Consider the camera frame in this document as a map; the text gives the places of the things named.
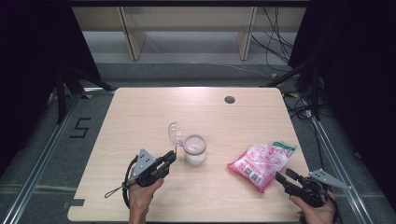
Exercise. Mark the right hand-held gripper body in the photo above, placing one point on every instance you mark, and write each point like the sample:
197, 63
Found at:
306, 193

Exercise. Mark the black metal stand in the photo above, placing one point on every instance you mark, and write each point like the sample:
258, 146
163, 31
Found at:
62, 96
314, 93

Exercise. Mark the person's right hand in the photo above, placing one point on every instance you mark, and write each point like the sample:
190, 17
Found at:
317, 216

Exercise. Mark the metal floor rail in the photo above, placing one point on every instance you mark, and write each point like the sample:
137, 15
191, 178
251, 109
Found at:
342, 168
34, 177

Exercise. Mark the person's left hand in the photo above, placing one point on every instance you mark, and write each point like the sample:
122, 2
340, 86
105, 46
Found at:
140, 197

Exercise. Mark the black curtain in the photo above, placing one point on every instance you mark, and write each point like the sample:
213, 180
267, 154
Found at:
31, 62
358, 77

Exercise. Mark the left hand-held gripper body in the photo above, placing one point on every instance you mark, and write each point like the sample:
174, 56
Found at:
149, 172

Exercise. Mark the clear glass jar hinged lid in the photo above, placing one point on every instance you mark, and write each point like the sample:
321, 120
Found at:
194, 152

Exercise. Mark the pink and white plastic bag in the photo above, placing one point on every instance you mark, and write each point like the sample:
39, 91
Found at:
261, 165

